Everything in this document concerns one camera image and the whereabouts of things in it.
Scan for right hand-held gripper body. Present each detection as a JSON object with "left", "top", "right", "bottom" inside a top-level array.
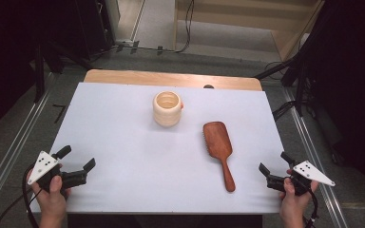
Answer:
[{"left": 265, "top": 160, "right": 336, "bottom": 197}]

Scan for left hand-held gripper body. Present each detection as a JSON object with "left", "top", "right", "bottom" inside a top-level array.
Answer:
[{"left": 27, "top": 150, "right": 88, "bottom": 193}]

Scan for brown wooden hairbrush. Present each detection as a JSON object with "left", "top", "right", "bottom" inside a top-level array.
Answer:
[{"left": 202, "top": 121, "right": 237, "bottom": 194}]

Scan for cream ribbed cup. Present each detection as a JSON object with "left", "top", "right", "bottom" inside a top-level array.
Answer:
[{"left": 152, "top": 90, "right": 184, "bottom": 128}]

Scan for person's right hand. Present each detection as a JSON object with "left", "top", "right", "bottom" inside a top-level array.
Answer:
[{"left": 279, "top": 168, "right": 319, "bottom": 219}]

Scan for person's left hand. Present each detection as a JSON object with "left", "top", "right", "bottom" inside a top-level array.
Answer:
[{"left": 30, "top": 172, "right": 72, "bottom": 220}]

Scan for white table board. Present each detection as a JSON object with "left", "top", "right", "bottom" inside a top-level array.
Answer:
[{"left": 29, "top": 82, "right": 292, "bottom": 216}]

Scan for black metal stand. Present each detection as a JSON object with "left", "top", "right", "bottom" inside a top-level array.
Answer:
[
  {"left": 254, "top": 47, "right": 312, "bottom": 118},
  {"left": 32, "top": 43, "right": 48, "bottom": 105}
]

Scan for person's dark clothing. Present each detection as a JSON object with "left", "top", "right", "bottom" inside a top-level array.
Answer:
[{"left": 67, "top": 214, "right": 264, "bottom": 228}]

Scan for light wooden table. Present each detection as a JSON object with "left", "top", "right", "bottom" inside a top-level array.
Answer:
[{"left": 83, "top": 68, "right": 263, "bottom": 92}]

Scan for black cabinet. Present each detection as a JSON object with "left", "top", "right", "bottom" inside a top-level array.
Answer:
[{"left": 74, "top": 0, "right": 116, "bottom": 62}]

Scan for light wooden shelf unit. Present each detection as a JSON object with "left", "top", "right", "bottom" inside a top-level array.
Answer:
[{"left": 172, "top": 0, "right": 327, "bottom": 62}]

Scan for metal floor rail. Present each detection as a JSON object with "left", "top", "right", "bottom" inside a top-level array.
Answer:
[
  {"left": 281, "top": 86, "right": 350, "bottom": 228},
  {"left": 0, "top": 71, "right": 58, "bottom": 222}
]

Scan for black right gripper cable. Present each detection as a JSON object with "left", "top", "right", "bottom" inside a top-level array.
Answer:
[{"left": 302, "top": 184, "right": 319, "bottom": 228}]

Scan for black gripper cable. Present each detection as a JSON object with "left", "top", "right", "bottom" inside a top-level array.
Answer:
[
  {"left": 21, "top": 163, "right": 36, "bottom": 228},
  {"left": 302, "top": 184, "right": 319, "bottom": 228}
]

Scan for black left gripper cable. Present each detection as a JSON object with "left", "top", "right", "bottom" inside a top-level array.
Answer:
[{"left": 21, "top": 163, "right": 36, "bottom": 228}]

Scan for bundle of black floor cables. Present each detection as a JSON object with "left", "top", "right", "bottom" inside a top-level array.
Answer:
[{"left": 271, "top": 100, "right": 298, "bottom": 123}]

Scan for thin black floor cable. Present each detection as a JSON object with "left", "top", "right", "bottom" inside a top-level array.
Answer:
[{"left": 0, "top": 188, "right": 34, "bottom": 228}]

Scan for hanging black cables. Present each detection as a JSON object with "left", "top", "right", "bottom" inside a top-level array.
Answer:
[{"left": 158, "top": 0, "right": 196, "bottom": 54}]

